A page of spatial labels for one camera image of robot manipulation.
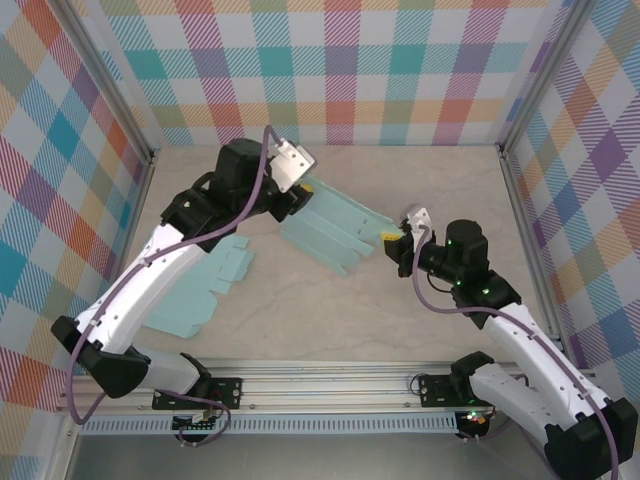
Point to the teal paper box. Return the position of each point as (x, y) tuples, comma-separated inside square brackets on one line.
[(335, 225), (200, 295)]

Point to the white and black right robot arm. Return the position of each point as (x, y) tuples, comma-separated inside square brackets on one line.
[(520, 340)]

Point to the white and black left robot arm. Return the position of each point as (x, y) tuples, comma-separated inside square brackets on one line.
[(150, 290)]

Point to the small circuit board with LED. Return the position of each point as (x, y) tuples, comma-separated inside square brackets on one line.
[(475, 419)]

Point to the grey metal bottom panel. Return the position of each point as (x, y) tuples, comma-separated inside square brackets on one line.
[(325, 457)]

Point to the small black circuit board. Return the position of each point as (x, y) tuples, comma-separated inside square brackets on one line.
[(192, 426)]

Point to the aluminium side rail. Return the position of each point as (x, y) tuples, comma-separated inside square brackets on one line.
[(137, 210), (532, 250)]

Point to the aluminium frame post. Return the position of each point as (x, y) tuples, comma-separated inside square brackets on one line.
[(542, 75), (110, 85)]

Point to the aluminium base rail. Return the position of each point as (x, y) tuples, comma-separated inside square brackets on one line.
[(325, 387)]

